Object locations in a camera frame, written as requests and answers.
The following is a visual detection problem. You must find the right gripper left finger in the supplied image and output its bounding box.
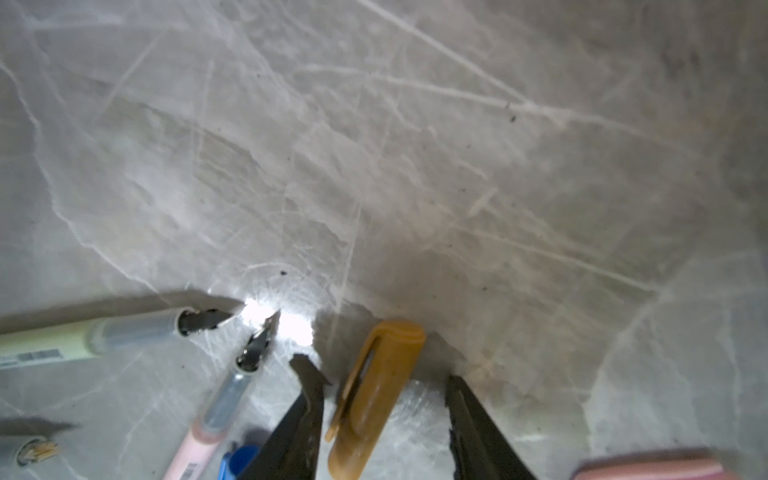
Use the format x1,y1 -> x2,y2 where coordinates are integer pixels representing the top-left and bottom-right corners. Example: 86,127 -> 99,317
238,354 -> 329,480

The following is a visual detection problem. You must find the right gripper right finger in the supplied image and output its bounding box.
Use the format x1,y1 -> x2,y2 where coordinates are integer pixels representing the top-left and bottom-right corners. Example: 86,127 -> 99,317
445,375 -> 536,480

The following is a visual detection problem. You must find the pink pen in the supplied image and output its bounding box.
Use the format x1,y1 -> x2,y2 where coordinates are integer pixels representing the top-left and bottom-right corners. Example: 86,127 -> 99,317
162,311 -> 281,480

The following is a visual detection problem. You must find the brown pen cap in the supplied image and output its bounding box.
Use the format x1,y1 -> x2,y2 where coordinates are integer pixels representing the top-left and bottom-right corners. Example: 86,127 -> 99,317
325,320 -> 427,479

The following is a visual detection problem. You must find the pink pen cap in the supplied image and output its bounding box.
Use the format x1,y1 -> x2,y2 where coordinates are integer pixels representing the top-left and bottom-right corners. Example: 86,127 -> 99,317
573,458 -> 740,480

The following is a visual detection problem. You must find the blue pen cap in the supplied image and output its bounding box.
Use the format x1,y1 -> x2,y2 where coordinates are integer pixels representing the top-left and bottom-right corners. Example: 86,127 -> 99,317
217,444 -> 260,480

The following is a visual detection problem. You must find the green pen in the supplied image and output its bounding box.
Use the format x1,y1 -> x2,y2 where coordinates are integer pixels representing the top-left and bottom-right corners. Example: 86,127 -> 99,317
1,307 -> 234,370

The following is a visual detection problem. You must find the blue pen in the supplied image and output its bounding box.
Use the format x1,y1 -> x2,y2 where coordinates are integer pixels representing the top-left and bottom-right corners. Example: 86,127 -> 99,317
0,435 -> 60,469

